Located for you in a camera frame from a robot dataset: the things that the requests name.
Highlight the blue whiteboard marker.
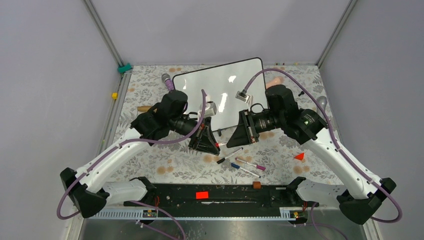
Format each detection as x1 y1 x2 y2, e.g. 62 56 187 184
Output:
230 162 261 179

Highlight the grey toy microphone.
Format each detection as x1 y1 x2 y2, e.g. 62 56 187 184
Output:
317 96 328 111

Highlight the pink toy handle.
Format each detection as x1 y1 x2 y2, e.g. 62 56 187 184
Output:
265 76 285 89

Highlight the small brown block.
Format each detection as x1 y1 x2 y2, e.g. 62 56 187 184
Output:
252 181 262 189

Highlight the floral table mat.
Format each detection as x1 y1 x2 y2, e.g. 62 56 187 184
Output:
110 65 341 185

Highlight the teal corner clip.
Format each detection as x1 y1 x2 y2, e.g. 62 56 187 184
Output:
117 63 133 74

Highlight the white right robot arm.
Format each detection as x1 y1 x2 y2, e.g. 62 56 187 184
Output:
226 84 396 225

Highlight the black whiteboard marker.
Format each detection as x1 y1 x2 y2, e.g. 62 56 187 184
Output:
216 147 244 164

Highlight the white black-framed whiteboard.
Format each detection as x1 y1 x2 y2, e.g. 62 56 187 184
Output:
172 57 268 131

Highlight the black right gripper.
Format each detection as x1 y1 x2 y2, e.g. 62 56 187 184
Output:
227 108 285 148

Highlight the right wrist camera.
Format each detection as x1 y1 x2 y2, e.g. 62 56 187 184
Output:
235 90 253 104

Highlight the yellow cube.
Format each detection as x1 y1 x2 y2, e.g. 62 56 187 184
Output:
111 92 118 100

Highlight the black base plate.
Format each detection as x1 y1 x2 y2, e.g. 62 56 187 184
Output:
137 183 313 211

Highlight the wooden rolling pin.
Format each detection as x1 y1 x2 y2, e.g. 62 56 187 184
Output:
136 105 156 113

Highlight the white cable duct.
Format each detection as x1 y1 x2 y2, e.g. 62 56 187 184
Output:
91 204 308 221

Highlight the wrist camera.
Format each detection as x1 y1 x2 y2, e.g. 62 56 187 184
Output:
235 90 253 104
203 101 217 118

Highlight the red triangular block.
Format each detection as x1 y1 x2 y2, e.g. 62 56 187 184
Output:
294 152 305 161

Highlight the purple toy microphone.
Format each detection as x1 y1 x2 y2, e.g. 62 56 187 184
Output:
161 73 175 91

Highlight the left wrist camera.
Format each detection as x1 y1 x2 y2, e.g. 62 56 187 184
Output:
203 101 217 118

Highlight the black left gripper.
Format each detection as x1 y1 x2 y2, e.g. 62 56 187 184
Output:
169 114 220 154

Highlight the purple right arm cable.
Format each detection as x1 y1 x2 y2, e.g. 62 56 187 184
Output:
243 68 403 224

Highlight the pink whiteboard marker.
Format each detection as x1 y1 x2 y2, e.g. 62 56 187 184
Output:
235 157 266 171

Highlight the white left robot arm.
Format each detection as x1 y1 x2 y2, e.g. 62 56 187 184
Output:
56 90 220 220

